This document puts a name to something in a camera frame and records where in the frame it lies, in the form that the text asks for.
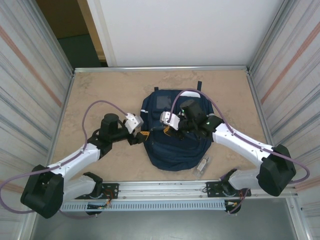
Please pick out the navy blue backpack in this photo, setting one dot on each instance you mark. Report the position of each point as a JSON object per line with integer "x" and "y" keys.
{"x": 175, "y": 155}

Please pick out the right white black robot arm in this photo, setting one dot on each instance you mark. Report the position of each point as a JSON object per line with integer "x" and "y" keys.
{"x": 237, "y": 142}

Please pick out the grey metal sheet panel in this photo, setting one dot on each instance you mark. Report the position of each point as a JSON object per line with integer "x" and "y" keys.
{"x": 162, "y": 225}

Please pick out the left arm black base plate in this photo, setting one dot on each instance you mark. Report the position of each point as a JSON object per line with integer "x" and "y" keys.
{"x": 112, "y": 187}

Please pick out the left aluminium table side rail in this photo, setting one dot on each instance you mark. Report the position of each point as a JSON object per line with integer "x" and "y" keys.
{"x": 63, "y": 110}

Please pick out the aluminium table side rail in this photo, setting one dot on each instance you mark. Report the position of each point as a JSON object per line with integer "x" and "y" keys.
{"x": 261, "y": 112}
{"x": 63, "y": 110}

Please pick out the wide aluminium mounting rail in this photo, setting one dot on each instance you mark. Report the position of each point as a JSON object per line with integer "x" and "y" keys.
{"x": 162, "y": 190}

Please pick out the thin aluminium table edge rail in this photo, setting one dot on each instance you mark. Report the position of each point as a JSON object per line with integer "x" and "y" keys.
{"x": 100, "y": 69}

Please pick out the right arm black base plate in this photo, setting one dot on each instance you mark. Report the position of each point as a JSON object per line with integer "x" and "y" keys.
{"x": 212, "y": 190}

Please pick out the right aluminium table side rail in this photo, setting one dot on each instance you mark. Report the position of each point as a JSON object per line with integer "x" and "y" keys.
{"x": 261, "y": 112}

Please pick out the white door frame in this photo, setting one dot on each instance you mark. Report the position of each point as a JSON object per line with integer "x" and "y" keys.
{"x": 102, "y": 30}

